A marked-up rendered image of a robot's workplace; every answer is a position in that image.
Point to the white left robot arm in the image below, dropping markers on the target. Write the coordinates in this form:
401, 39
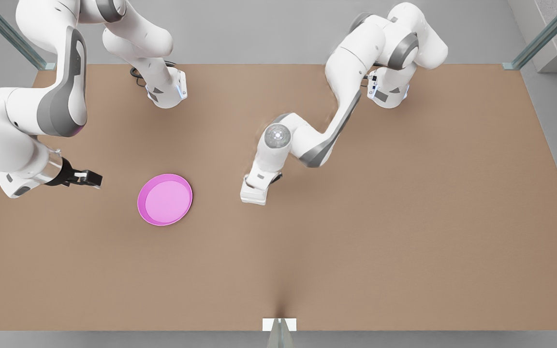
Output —
351, 72

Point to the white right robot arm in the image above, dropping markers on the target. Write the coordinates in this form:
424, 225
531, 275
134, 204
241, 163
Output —
61, 96

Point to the pink round plate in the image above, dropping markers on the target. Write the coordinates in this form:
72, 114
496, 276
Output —
165, 199

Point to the silver frame post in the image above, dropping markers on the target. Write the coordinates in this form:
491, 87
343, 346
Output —
7, 31
547, 34
279, 331

